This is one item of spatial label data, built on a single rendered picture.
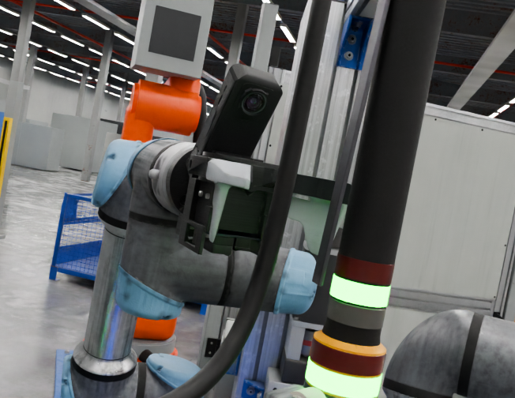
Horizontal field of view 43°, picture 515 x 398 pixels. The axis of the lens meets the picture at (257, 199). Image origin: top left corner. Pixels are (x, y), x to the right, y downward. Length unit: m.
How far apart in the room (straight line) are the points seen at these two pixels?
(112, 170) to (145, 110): 3.40
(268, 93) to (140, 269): 0.25
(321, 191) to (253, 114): 0.10
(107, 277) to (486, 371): 0.61
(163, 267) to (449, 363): 0.42
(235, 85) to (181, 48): 3.86
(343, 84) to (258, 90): 0.85
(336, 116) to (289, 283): 0.70
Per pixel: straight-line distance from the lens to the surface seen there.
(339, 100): 1.38
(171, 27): 4.41
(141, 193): 0.70
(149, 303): 0.71
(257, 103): 0.55
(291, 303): 0.74
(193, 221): 0.54
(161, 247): 0.69
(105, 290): 1.15
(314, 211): 0.51
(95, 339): 1.20
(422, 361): 0.94
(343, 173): 0.37
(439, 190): 2.50
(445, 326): 0.94
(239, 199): 0.53
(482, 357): 0.93
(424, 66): 0.38
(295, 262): 0.74
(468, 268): 2.61
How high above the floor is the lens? 1.67
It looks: 3 degrees down
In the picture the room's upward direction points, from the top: 10 degrees clockwise
